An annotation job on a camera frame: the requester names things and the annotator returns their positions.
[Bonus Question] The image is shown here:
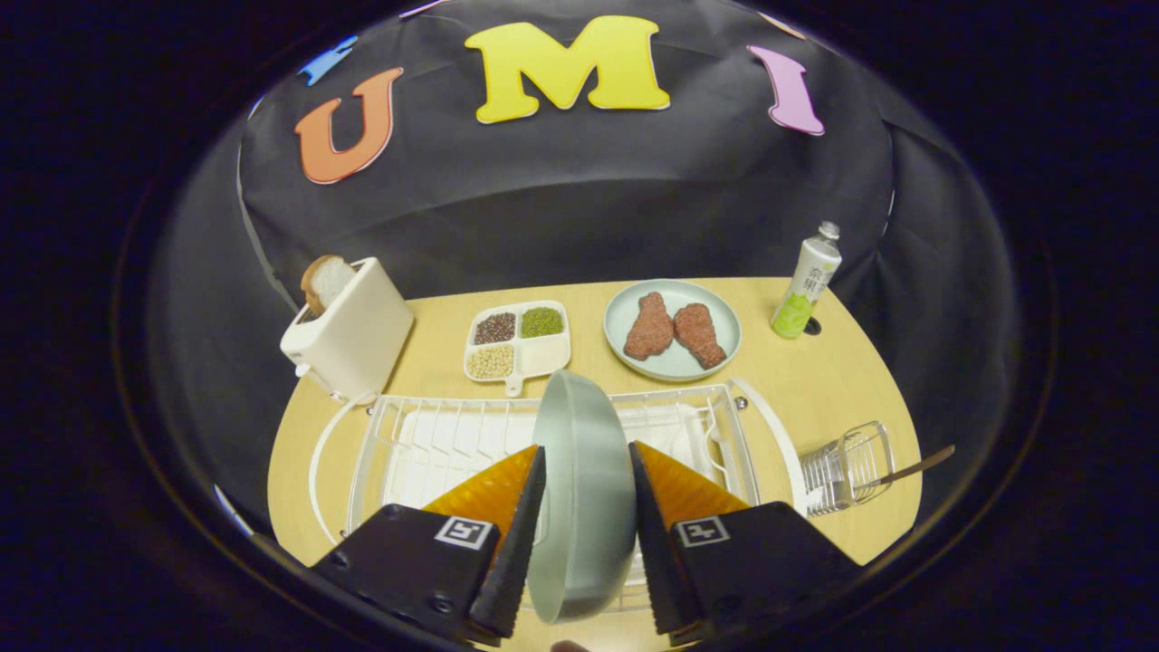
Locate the green tea bottle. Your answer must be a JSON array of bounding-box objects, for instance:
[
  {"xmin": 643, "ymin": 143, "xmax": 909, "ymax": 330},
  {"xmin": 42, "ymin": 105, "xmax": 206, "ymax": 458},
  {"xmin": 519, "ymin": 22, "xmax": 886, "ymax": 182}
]
[{"xmin": 770, "ymin": 221, "xmax": 843, "ymax": 340}]

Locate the wooden handled metal spoon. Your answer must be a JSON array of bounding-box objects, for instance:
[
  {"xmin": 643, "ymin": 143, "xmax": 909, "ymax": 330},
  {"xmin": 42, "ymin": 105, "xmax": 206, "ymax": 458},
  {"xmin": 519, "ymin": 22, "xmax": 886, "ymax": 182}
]
[{"xmin": 869, "ymin": 444, "xmax": 956, "ymax": 490}]

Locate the white toaster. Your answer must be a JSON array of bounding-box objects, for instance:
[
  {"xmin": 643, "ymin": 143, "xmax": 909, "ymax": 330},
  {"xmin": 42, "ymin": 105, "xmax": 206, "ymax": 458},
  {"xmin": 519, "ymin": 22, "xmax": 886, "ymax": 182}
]
[{"xmin": 280, "ymin": 258, "xmax": 416, "ymax": 404}]

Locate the toast bread slice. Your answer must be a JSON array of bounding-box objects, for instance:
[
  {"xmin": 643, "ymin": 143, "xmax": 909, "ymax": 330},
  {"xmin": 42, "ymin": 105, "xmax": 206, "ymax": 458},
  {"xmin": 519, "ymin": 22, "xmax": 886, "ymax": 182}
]
[{"xmin": 301, "ymin": 254, "xmax": 359, "ymax": 318}]

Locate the white wire dish rack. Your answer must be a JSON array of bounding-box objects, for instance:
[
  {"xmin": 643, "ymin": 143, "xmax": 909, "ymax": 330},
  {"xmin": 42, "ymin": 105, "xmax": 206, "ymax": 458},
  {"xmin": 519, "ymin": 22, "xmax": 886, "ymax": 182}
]
[{"xmin": 347, "ymin": 379, "xmax": 807, "ymax": 615}]

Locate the brown fried meat piece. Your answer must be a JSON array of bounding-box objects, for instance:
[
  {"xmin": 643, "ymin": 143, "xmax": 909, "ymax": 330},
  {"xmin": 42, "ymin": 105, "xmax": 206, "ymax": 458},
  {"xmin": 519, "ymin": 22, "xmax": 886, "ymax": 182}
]
[
  {"xmin": 623, "ymin": 292, "xmax": 675, "ymax": 361},
  {"xmin": 673, "ymin": 303, "xmax": 728, "ymax": 369}
]

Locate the light green plate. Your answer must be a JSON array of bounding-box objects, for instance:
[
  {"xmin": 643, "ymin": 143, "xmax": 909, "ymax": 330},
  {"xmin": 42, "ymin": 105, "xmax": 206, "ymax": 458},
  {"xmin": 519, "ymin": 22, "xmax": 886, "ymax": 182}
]
[
  {"xmin": 528, "ymin": 369, "xmax": 638, "ymax": 625},
  {"xmin": 604, "ymin": 279, "xmax": 742, "ymax": 383}
]

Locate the white divided grain tray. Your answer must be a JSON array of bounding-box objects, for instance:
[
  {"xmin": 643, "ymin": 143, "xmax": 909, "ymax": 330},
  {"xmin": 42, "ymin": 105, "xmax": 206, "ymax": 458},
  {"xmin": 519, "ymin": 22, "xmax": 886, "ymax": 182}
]
[{"xmin": 463, "ymin": 300, "xmax": 572, "ymax": 398}]

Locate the metal wire basket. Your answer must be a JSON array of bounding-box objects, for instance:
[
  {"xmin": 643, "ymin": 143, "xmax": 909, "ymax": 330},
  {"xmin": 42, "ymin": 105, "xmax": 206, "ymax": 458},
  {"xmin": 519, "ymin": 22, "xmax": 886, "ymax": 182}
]
[{"xmin": 800, "ymin": 421, "xmax": 897, "ymax": 518}]

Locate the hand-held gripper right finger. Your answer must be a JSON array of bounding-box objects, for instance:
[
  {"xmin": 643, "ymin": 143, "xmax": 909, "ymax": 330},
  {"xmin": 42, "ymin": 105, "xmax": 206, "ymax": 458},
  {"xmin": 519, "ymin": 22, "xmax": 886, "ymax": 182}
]
[{"xmin": 628, "ymin": 441, "xmax": 866, "ymax": 646}]

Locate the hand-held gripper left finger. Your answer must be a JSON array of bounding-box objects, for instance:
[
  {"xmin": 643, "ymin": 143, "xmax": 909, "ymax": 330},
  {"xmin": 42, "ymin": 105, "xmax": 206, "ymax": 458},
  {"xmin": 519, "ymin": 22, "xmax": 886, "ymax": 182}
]
[{"xmin": 311, "ymin": 444, "xmax": 549, "ymax": 646}]

